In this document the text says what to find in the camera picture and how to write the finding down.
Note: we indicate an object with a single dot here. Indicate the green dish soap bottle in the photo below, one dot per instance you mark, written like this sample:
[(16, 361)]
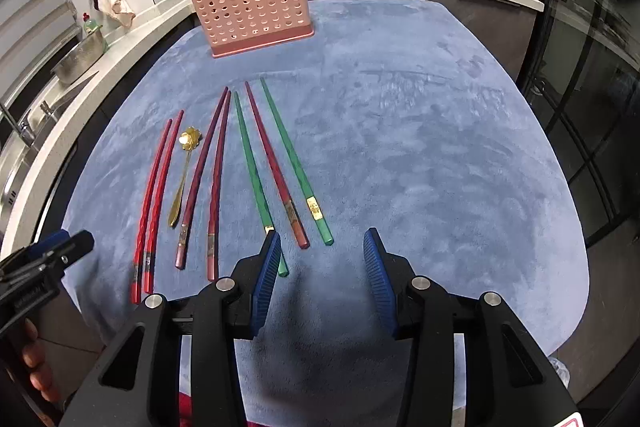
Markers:
[(92, 29)]

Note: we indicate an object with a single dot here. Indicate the blue velvet mat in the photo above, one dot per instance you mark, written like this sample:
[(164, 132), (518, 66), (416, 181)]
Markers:
[(410, 157)]

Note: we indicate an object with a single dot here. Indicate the steel sink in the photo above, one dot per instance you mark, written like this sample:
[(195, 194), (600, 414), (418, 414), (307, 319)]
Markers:
[(20, 177)]

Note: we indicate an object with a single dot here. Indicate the steel faucet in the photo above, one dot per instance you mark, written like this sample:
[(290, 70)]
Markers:
[(22, 127)]

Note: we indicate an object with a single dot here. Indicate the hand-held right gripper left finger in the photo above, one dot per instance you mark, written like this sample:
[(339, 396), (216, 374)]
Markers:
[(267, 279)]

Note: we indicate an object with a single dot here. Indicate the steel pot in sink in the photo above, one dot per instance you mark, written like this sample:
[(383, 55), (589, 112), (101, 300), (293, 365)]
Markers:
[(77, 59)]

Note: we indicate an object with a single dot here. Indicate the dark red chopstick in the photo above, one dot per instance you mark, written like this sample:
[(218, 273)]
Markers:
[(275, 167)]

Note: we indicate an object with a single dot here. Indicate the bright red chopstick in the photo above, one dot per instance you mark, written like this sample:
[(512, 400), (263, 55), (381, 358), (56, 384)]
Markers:
[(150, 212), (165, 197)]

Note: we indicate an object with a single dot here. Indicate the white window blind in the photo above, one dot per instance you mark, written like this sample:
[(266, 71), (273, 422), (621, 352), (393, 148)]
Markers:
[(30, 17)]

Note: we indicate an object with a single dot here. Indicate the green chopstick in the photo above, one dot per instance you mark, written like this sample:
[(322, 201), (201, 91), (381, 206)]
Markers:
[(252, 172), (295, 162)]

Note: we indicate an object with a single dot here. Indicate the gold flower spoon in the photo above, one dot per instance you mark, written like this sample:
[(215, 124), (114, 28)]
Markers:
[(189, 138)]

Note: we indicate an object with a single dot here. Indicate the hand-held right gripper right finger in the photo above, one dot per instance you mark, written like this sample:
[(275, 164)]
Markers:
[(379, 279)]

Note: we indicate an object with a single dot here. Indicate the pink perforated utensil basket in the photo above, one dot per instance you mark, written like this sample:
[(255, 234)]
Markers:
[(250, 17)]

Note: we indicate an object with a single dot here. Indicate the maroon chopstick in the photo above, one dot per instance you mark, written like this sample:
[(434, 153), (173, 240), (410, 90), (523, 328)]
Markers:
[(218, 197), (200, 179)]

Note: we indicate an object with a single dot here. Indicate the person's left hand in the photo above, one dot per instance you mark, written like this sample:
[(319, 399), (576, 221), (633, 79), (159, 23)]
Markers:
[(37, 357)]

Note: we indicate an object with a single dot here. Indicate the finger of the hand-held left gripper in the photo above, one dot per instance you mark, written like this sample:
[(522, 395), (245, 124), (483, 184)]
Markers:
[(47, 243), (75, 247)]

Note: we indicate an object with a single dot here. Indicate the black framed glass door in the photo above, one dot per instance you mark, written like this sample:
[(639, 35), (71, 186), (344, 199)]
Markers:
[(590, 82)]

